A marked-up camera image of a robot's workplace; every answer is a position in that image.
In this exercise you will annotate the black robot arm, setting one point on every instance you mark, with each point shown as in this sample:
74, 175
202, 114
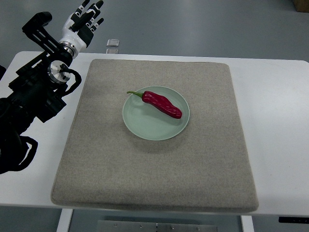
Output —
37, 92

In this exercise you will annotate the cardboard box corner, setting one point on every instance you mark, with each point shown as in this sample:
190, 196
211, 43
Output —
301, 5

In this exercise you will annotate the light green plate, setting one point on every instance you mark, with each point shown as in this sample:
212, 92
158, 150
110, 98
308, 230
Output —
147, 122

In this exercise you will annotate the white table leg right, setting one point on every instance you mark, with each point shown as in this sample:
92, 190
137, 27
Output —
247, 223

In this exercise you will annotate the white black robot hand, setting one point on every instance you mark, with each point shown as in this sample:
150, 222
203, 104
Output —
79, 29

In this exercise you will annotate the white table leg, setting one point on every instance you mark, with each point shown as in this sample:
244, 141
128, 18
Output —
247, 223
64, 220

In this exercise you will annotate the white table leg left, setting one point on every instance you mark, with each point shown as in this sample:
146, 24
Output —
64, 220

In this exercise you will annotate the beige felt mat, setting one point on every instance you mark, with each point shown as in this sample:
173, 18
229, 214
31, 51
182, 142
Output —
112, 159

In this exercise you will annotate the red chili pepper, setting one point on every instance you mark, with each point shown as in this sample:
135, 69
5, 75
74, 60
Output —
159, 102

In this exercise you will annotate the black table control panel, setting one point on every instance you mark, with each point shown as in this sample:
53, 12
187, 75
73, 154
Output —
295, 220

